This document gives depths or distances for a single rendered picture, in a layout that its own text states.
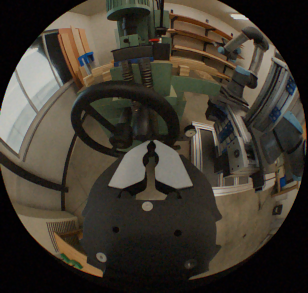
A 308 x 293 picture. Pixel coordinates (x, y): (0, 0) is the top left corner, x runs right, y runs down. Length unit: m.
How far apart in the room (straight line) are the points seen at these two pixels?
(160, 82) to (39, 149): 1.44
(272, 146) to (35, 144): 1.87
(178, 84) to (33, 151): 1.50
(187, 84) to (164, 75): 0.15
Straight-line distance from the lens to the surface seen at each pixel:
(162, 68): 0.21
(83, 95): 0.17
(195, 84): 0.36
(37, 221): 1.27
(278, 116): 0.70
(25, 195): 1.46
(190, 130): 0.42
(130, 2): 0.45
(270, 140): 0.48
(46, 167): 1.49
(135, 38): 0.42
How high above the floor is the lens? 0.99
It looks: 58 degrees down
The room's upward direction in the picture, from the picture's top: 4 degrees counter-clockwise
